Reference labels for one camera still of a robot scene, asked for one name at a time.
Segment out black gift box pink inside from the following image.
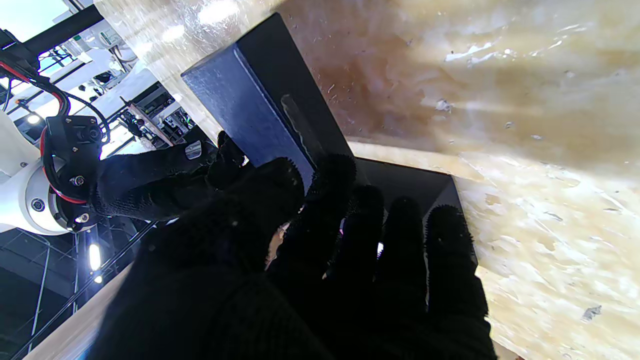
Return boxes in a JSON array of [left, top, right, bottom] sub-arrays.
[[345, 157, 479, 266]]

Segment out red black right arm cables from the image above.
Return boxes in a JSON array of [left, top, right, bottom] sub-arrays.
[[0, 50, 112, 206]]

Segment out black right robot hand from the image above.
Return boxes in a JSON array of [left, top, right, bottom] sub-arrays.
[[91, 131, 247, 222]]

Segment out black gift box lid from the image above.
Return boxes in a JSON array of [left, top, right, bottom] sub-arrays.
[[181, 12, 357, 191]]

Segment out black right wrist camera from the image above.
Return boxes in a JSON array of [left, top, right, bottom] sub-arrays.
[[45, 115, 104, 173]]

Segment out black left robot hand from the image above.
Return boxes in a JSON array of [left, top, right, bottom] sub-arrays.
[[90, 154, 498, 360]]

